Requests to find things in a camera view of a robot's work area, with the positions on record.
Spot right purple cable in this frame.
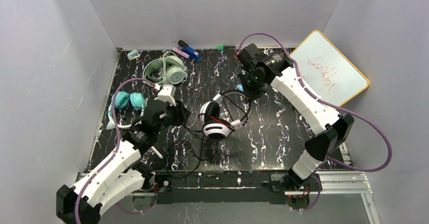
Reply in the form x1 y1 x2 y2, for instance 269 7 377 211
237 33 393 213

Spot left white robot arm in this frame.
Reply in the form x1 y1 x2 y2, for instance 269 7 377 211
56 100 190 223

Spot black and white headphones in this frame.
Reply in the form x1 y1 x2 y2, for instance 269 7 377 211
197 89 252 147

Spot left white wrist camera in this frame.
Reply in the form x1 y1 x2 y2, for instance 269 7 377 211
154 84 176 106

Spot blue stapler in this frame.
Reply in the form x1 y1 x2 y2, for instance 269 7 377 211
178 40 201 61

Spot purple cable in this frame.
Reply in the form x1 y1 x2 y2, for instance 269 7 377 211
237 33 393 213
74 78 158 224

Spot teal cat ear headphones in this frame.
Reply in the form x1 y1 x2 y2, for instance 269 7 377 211
106 91 146 130

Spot white board orange frame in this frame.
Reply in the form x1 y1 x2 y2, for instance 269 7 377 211
290 30 370 106

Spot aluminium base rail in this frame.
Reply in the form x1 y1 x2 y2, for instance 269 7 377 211
127 168 380 223

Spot pink highlighter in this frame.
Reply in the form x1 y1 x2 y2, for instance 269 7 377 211
172 47 190 59

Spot green capped white marker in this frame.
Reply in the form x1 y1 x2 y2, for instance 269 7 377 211
151 146 164 159

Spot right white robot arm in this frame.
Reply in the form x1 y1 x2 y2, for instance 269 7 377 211
237 43 354 187

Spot mint green gaming headphones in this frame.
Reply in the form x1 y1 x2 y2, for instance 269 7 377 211
143 52 188 85

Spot small light blue eraser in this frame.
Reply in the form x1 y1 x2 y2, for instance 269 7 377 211
127 50 139 60

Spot light blue marker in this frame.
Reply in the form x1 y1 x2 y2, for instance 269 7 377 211
236 84 244 92

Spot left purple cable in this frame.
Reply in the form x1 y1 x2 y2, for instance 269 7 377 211
74 78 158 224

